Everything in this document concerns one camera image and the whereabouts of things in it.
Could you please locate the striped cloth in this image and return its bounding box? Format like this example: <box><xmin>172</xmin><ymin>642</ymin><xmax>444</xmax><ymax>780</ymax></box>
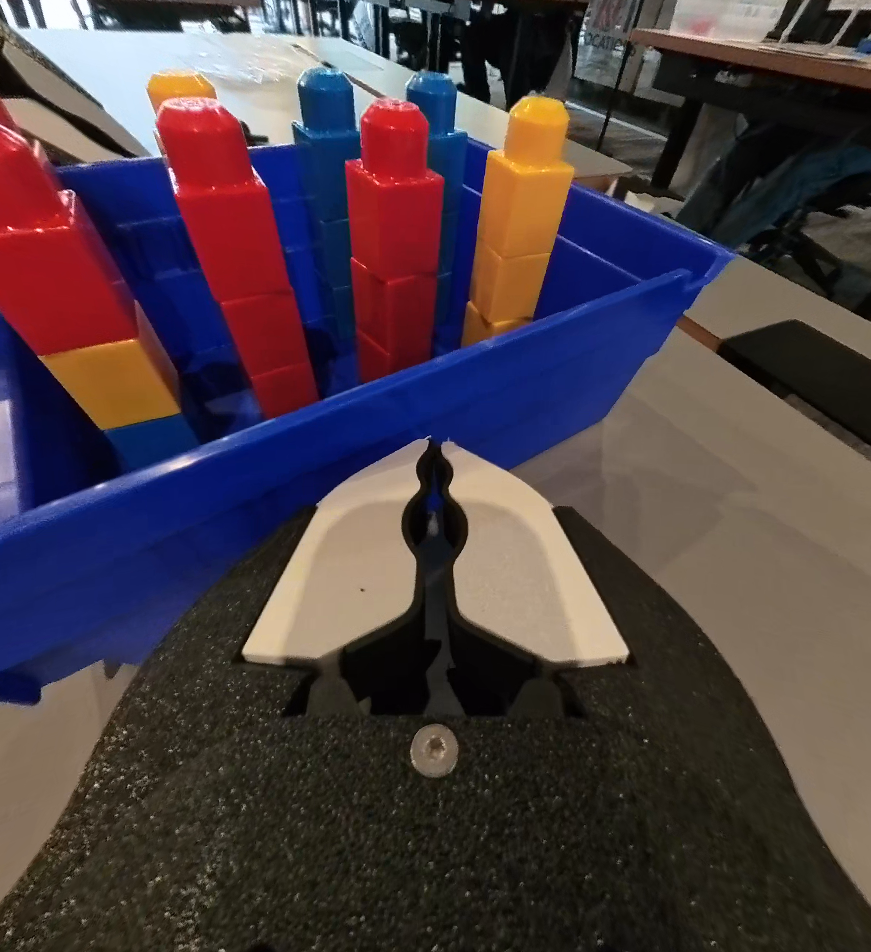
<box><xmin>606</xmin><ymin>178</ymin><xmax>674</xmax><ymax>217</ymax></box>

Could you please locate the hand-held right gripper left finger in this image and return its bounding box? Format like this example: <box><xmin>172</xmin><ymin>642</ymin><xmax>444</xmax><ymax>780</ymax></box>
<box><xmin>240</xmin><ymin>437</ymin><xmax>444</xmax><ymax>666</ymax></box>

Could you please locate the yellow mega block stack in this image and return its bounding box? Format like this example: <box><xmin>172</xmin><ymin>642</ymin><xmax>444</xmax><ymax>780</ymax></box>
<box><xmin>461</xmin><ymin>94</ymin><xmax>576</xmax><ymax>349</ymax></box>
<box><xmin>145</xmin><ymin>69</ymin><xmax>219</xmax><ymax>157</ymax></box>

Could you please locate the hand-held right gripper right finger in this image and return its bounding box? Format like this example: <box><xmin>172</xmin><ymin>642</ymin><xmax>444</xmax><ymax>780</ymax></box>
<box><xmin>441</xmin><ymin>439</ymin><xmax>632</xmax><ymax>666</ymax></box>

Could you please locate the black mat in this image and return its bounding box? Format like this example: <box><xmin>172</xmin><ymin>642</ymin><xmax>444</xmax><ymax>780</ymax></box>
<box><xmin>718</xmin><ymin>318</ymin><xmax>871</xmax><ymax>471</ymax></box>

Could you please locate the blue jacket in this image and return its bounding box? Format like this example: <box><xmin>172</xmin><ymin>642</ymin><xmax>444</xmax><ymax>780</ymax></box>
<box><xmin>673</xmin><ymin>134</ymin><xmax>871</xmax><ymax>254</ymax></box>

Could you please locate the wooden desk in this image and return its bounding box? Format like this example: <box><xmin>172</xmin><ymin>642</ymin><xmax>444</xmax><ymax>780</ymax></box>
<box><xmin>629</xmin><ymin>26</ymin><xmax>871</xmax><ymax>101</ymax></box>

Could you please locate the blue plastic bin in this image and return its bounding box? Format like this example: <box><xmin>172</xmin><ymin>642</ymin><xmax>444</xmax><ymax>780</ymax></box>
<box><xmin>0</xmin><ymin>137</ymin><xmax>737</xmax><ymax>704</ymax></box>

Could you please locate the clear plastic wrap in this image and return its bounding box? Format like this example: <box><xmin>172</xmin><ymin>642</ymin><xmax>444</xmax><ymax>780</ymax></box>
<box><xmin>182</xmin><ymin>33</ymin><xmax>310</xmax><ymax>86</ymax></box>

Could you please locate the multicoloured mega block tower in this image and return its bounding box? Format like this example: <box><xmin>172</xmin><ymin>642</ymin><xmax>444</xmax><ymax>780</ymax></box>
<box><xmin>0</xmin><ymin>115</ymin><xmax>200</xmax><ymax>471</ymax></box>

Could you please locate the blue mega block stack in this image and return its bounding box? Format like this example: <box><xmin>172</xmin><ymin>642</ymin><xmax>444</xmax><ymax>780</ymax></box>
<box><xmin>404</xmin><ymin>70</ymin><xmax>469</xmax><ymax>351</ymax></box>
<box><xmin>290</xmin><ymin>67</ymin><xmax>365</xmax><ymax>399</ymax></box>

